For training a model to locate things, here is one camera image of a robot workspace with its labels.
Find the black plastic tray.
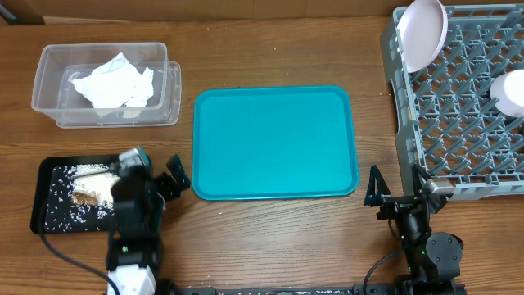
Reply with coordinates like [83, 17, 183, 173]
[30, 154, 118, 234]

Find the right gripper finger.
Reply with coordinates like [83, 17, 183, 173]
[411, 163, 431, 195]
[364, 165, 391, 207]

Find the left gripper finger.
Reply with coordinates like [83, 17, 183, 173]
[72, 168, 113, 179]
[166, 154, 191, 192]

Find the white shallow bowl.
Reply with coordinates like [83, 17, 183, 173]
[490, 69, 524, 117]

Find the white napkin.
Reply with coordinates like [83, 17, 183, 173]
[71, 52, 155, 108]

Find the clear plastic bin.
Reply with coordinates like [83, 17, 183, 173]
[31, 42, 182, 129]

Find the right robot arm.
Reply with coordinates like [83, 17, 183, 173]
[362, 164, 467, 294]

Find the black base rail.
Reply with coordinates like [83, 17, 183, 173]
[165, 284, 396, 295]

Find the grey dishwasher rack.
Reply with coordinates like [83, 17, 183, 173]
[380, 3, 523, 201]

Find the teal serving tray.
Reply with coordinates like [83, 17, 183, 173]
[192, 85, 359, 201]

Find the white round plate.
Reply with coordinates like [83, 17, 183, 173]
[397, 0, 448, 73]

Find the pile of white rice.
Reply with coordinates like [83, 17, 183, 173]
[44, 164, 120, 234]

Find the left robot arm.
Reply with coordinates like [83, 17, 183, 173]
[86, 147, 191, 295]

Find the brown food scrap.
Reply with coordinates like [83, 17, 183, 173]
[71, 192, 98, 207]

